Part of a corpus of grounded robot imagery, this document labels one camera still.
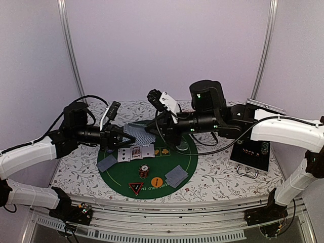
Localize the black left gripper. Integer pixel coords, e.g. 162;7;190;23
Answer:
73;123;136;152

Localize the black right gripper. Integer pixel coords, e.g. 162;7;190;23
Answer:
144;110;219;147

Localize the three of spades card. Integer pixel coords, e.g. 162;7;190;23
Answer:
117;148;131;163

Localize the king face card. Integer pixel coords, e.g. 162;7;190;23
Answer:
130;146;142;160

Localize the blue dealt card player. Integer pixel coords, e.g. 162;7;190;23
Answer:
97;155;117;173

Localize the clear green dealer button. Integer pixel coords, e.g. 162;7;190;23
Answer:
176;142;189;151

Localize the red chip stack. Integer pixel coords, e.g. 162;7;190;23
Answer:
139;165;149;179

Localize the red black triangle token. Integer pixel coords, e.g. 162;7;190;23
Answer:
129;182;143;195

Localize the orange round blind button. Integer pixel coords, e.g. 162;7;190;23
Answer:
151;177;164;188

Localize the blue patterned dealt card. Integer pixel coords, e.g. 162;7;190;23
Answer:
166;173;188;188

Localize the red pip face-up card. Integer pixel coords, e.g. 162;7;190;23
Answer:
141;144;155;158

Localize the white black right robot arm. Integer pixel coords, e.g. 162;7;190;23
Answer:
146;80;323;221

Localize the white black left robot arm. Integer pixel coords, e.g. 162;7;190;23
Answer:
1;96;136;220

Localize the round green poker mat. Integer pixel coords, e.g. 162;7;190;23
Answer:
99;137;198;200

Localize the floral white tablecloth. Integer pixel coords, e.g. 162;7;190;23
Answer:
50;100;284;203

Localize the aluminium poker chip case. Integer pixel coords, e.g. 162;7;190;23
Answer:
228;98;287;179

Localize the green chip stack in case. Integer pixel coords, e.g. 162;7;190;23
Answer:
261;141;269;155

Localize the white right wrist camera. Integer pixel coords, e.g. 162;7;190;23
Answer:
147;89;180;124

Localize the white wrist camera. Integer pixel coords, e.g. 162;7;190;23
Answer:
147;89;180;124
99;101;120;131

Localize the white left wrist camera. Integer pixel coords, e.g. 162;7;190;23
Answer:
99;101;120;131

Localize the aluminium front rail frame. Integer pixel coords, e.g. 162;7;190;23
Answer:
22;196;317;242

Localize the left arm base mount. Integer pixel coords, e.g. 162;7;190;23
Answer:
49;201;93;226

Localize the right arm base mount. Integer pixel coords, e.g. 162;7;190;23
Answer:
244;206;288;238

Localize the right aluminium frame post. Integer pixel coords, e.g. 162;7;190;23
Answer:
250;0;278;100

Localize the aluminium frame post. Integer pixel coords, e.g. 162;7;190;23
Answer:
250;0;278;100
57;0;86;97

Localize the left aluminium frame post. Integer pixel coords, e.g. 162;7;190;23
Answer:
57;0;86;97

